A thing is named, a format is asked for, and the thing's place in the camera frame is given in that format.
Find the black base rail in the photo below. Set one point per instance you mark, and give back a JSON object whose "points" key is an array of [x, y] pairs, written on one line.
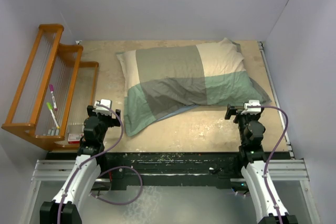
{"points": [[214, 169]]}

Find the orange wooden rack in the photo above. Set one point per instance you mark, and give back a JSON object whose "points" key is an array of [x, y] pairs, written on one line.
{"points": [[74, 81]]}

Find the patchwork green beige pillowcase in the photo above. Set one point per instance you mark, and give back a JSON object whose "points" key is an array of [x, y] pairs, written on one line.
{"points": [[165, 81]]}

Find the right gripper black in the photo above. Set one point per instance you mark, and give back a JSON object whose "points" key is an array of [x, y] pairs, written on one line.
{"points": [[237, 112]]}

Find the pink capped marker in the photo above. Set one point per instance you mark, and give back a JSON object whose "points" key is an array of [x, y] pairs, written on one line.
{"points": [[51, 87]]}

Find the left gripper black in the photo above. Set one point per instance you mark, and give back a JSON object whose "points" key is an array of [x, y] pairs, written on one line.
{"points": [[112, 122]]}

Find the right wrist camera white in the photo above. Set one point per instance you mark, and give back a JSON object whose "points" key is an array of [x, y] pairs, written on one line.
{"points": [[252, 107]]}

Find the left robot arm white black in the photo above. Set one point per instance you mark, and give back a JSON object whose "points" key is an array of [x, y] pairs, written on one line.
{"points": [[65, 206]]}

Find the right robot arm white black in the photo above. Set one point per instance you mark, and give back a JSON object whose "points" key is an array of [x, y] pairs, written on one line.
{"points": [[254, 162]]}

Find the red white small box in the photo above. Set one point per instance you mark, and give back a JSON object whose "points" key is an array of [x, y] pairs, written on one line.
{"points": [[74, 138]]}

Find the green capped marker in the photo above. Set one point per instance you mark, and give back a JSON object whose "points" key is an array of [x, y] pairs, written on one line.
{"points": [[53, 115]]}

